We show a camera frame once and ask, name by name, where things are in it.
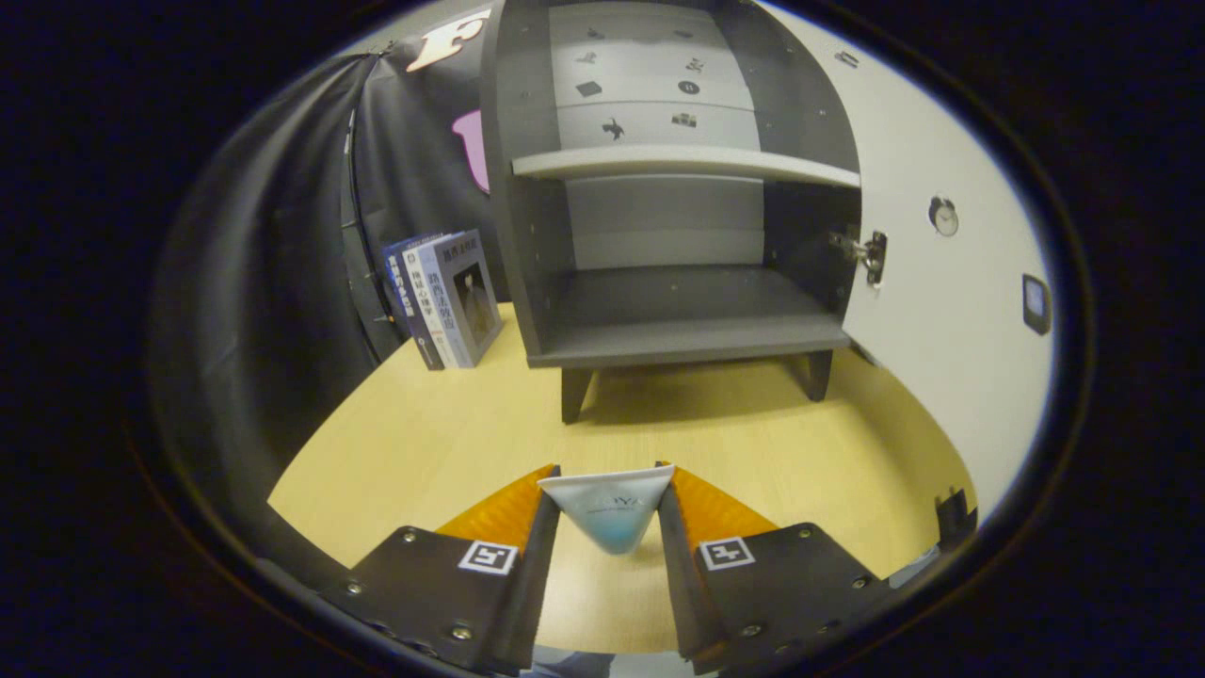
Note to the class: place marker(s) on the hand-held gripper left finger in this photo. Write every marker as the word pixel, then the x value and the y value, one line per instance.
pixel 537 584

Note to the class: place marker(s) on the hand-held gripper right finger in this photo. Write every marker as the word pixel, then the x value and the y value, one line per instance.
pixel 682 584

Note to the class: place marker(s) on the white blue tube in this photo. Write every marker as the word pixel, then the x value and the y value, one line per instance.
pixel 607 513

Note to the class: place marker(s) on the grey cabinet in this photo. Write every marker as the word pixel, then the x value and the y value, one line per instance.
pixel 678 311

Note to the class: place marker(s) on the small black object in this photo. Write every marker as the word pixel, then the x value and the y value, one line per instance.
pixel 953 518

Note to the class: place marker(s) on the grey book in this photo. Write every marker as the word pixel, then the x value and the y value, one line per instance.
pixel 473 301

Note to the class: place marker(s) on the white book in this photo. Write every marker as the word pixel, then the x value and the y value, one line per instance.
pixel 431 306

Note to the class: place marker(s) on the blue book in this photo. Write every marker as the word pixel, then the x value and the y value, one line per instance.
pixel 395 282

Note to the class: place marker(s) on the metal door hinge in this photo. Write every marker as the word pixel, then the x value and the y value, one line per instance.
pixel 871 254

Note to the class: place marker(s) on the black backdrop cloth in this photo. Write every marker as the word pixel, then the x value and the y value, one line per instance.
pixel 264 282

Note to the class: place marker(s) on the black backdrop stand pole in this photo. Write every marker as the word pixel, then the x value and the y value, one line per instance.
pixel 350 217

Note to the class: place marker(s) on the white cabinet shelf board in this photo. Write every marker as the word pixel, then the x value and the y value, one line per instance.
pixel 678 162

